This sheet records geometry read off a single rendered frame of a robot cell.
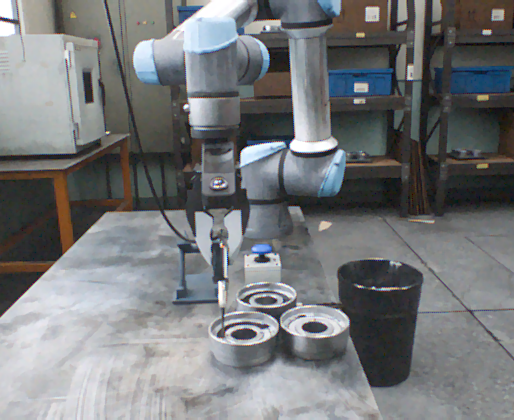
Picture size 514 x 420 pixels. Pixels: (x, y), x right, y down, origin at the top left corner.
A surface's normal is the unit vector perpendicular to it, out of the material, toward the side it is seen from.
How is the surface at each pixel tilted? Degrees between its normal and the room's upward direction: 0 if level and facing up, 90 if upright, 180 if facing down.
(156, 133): 90
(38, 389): 0
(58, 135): 90
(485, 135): 90
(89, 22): 90
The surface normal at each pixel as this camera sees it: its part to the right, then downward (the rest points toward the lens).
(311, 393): -0.03, -0.97
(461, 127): 0.03, 0.24
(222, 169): 0.01, -0.70
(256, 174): -0.36, 0.23
